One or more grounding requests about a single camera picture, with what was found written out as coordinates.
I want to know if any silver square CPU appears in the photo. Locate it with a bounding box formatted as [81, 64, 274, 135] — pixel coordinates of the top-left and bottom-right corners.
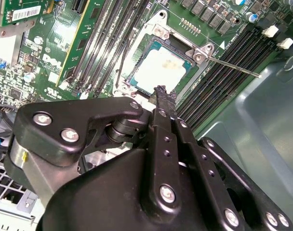
[129, 39, 193, 96]

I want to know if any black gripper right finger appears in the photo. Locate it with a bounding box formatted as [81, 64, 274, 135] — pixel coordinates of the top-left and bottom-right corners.
[169, 91, 293, 231]

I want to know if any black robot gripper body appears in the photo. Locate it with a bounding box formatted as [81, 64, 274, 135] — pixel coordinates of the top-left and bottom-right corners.
[37, 146, 211, 231]

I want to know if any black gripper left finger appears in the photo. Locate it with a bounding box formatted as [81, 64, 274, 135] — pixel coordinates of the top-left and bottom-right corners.
[12, 85, 183, 219]

